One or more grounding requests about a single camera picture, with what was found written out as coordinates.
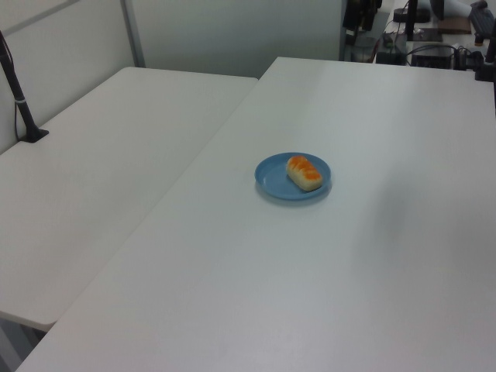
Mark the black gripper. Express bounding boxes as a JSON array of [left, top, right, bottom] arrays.
[[345, 0, 383, 38]]

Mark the orange-topped bread loaf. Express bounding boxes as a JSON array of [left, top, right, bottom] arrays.
[[285, 154, 323, 192]]

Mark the blue plate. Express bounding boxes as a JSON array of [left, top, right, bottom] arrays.
[[254, 152, 333, 202]]

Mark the grey cylindrical container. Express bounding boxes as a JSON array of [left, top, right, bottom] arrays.
[[351, 36, 377, 62]]

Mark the small black electronics box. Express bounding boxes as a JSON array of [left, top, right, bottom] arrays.
[[377, 49, 406, 65]]

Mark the black upright pole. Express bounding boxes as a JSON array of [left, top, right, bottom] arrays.
[[404, 0, 419, 42]]

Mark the black round base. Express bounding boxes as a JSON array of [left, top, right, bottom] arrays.
[[392, 9, 430, 23]]

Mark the black flat device box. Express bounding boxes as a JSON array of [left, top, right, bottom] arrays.
[[410, 43, 455, 70]]

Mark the brown board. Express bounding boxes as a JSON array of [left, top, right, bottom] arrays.
[[436, 18, 472, 34]]

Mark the black connector block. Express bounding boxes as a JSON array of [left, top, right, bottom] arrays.
[[453, 46, 485, 71]]

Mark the black keyboard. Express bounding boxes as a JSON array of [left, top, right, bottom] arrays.
[[468, 0, 496, 46]]

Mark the grey partition edge post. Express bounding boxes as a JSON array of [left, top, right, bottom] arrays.
[[338, 0, 349, 62]]

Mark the black table clamp mount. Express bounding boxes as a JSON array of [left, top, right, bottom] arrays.
[[474, 35, 496, 83]]

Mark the black camera stand pole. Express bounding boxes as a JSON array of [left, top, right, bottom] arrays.
[[0, 29, 50, 145]]

